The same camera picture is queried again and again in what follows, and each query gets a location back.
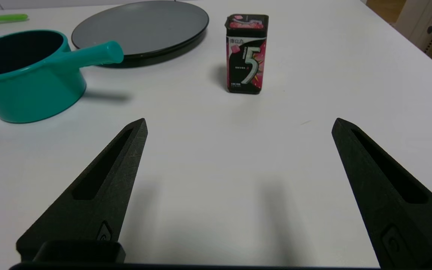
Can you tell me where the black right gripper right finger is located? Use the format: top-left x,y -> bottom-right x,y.
331,118 -> 432,270

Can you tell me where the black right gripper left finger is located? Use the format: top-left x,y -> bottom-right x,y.
16,118 -> 148,262

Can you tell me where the gray round plate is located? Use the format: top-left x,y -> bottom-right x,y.
71,0 -> 210,68

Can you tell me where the white side shelf unit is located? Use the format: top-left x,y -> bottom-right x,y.
394,0 -> 432,77

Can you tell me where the black pink gum box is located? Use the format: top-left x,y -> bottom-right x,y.
225,14 -> 269,95

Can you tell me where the yellow pasta spoon green handle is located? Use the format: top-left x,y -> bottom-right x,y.
0,14 -> 29,26

